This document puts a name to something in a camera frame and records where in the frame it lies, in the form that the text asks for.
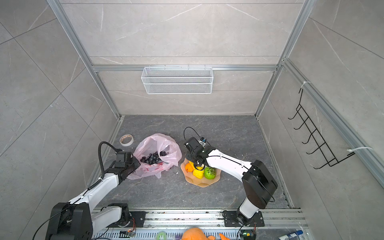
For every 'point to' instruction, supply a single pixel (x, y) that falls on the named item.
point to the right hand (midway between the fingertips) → (188, 155)
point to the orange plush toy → (195, 233)
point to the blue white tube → (286, 237)
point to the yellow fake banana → (192, 165)
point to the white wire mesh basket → (177, 80)
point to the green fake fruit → (209, 173)
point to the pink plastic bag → (150, 144)
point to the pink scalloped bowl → (202, 182)
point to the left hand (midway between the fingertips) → (136, 158)
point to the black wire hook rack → (329, 157)
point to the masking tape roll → (126, 140)
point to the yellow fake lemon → (198, 173)
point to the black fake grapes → (153, 158)
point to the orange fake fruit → (189, 167)
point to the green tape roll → (160, 233)
